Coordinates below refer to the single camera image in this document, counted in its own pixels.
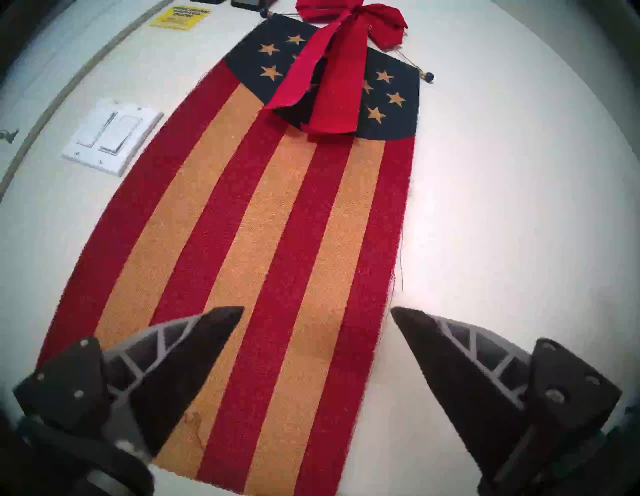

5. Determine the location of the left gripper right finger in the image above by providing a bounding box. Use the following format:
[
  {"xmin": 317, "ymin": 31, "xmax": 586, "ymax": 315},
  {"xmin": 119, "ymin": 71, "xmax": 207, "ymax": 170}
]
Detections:
[{"xmin": 390, "ymin": 306, "xmax": 623, "ymax": 495}]

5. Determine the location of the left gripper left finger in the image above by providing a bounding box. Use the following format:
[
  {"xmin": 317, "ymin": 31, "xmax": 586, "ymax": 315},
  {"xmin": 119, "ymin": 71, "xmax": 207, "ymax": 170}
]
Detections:
[{"xmin": 13, "ymin": 306, "xmax": 246, "ymax": 460}]

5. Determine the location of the red tan striped flag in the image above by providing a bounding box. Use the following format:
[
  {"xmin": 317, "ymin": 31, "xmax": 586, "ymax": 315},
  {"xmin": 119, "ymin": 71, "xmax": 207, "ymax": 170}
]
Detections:
[{"xmin": 37, "ymin": 12, "xmax": 421, "ymax": 496}]

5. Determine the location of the red ribbon bow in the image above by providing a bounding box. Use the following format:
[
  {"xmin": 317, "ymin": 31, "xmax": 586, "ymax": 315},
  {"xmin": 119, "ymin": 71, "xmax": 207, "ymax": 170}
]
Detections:
[{"xmin": 264, "ymin": 0, "xmax": 408, "ymax": 136}]

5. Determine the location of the white double light switch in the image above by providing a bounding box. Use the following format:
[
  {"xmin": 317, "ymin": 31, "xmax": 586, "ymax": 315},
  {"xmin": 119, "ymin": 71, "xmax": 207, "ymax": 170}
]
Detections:
[{"xmin": 61, "ymin": 97, "xmax": 165, "ymax": 177}]

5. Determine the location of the yellow wall sign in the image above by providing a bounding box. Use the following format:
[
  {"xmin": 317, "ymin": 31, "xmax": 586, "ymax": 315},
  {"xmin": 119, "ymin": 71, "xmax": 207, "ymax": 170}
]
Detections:
[{"xmin": 150, "ymin": 4, "xmax": 212, "ymax": 32}]

